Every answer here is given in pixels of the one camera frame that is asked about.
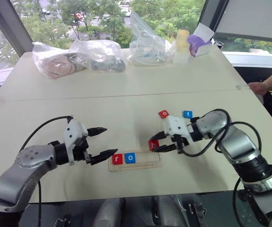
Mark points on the yellow-capped white bottle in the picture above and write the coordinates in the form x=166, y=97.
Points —
x=181, y=45

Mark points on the blue letter o block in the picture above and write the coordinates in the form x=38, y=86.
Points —
x=129, y=158

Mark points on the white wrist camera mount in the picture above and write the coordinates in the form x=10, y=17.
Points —
x=177, y=126
x=75, y=131

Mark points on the grey rounded robot leg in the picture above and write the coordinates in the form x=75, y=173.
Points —
x=169, y=211
x=109, y=212

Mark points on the red letter b block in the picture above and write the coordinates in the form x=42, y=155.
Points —
x=153, y=144

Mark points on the small black metal clip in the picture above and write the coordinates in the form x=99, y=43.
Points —
x=63, y=221

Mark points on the dark window frame pillar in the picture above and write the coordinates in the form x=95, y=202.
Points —
x=10, y=26

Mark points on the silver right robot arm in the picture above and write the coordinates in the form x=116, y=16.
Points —
x=237, y=142

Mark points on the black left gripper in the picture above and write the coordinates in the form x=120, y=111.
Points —
x=80, y=151

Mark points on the purple and white carton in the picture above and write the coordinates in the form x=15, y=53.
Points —
x=198, y=45

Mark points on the red letter o block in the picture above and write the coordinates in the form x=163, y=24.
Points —
x=164, y=114

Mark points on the grey roller blind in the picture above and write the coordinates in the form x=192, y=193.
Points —
x=254, y=19

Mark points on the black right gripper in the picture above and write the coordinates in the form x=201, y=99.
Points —
x=180, y=142

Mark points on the plastic bag with pink items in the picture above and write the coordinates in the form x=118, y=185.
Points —
x=57, y=63

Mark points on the small clear plastic piece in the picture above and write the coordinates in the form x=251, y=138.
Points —
x=242, y=87

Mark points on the clear acrylic tray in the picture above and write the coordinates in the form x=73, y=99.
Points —
x=145, y=163

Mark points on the plastic bag with grey object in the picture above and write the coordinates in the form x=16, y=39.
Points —
x=105, y=61

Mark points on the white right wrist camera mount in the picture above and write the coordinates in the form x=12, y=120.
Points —
x=177, y=126

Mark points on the red letter r block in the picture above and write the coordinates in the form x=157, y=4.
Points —
x=117, y=159

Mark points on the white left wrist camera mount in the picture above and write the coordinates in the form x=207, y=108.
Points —
x=75, y=131

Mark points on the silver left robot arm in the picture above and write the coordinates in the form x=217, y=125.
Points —
x=15, y=175

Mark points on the blue letter t block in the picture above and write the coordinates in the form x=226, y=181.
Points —
x=187, y=114

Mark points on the person's bare hand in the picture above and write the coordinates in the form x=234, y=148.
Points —
x=260, y=87

